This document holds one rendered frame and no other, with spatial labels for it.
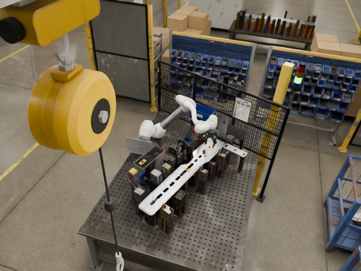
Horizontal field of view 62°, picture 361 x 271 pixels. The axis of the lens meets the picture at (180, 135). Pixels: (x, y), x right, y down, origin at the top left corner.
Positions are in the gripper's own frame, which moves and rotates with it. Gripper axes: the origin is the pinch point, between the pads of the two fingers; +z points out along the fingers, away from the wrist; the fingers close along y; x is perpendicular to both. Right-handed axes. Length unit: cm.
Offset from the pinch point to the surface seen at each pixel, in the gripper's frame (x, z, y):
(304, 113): 223, 50, 55
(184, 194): -80, 2, 20
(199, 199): -51, 35, 22
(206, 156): -15.5, 4.6, 5.1
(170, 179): -70, 5, -6
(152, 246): -127, 35, 18
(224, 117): 26.6, -25.3, 0.9
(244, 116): 55, -18, 15
